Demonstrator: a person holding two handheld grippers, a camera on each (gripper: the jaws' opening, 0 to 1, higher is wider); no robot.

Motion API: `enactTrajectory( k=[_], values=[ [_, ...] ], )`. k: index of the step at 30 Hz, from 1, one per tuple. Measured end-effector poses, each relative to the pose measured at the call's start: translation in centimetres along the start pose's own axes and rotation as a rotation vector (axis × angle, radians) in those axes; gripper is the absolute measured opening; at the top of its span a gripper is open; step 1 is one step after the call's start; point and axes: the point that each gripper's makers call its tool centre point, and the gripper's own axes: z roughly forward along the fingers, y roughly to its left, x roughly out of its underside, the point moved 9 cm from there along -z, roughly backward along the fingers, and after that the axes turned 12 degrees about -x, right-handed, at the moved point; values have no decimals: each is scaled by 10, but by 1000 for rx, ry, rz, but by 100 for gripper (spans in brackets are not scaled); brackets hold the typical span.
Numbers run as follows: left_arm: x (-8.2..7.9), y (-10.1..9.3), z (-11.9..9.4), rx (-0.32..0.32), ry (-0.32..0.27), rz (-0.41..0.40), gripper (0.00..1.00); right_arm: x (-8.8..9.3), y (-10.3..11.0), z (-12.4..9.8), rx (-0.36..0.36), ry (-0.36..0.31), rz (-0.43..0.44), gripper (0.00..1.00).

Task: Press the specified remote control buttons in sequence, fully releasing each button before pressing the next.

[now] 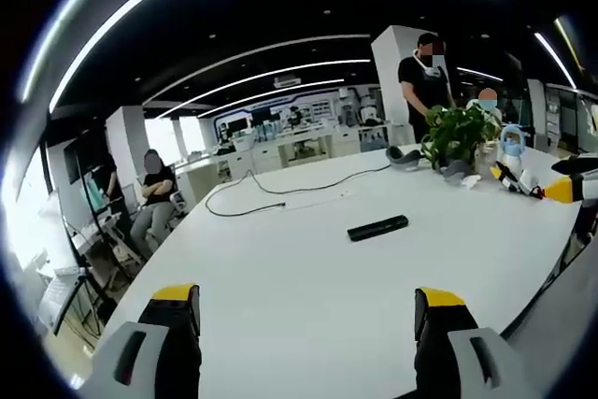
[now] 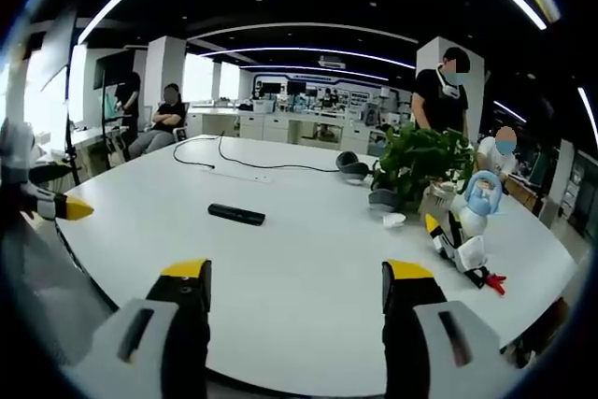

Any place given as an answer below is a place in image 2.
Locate light blue desk fan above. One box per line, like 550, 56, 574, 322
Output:
459, 169, 506, 233

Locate office chair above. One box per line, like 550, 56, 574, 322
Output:
171, 101, 192, 144

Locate potted green plant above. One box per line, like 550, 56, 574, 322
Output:
371, 121, 478, 221

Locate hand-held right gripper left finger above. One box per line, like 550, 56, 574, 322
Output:
60, 258, 214, 399

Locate white counter cabinets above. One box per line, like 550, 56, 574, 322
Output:
186, 107, 375, 150

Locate black remote control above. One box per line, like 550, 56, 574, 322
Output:
207, 203, 266, 228

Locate white crumpled paper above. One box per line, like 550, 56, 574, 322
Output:
381, 212, 407, 231

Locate grey headphones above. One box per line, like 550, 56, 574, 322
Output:
335, 150, 372, 187

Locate black stand pole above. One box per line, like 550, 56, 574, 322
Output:
64, 10, 83, 188

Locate black cable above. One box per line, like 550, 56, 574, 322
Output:
173, 131, 349, 175

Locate white neck-worn device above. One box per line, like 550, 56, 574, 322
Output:
434, 65, 463, 99

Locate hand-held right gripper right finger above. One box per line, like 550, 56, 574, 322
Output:
380, 258, 520, 399

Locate grey fabric object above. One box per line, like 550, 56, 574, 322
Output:
367, 187, 405, 214

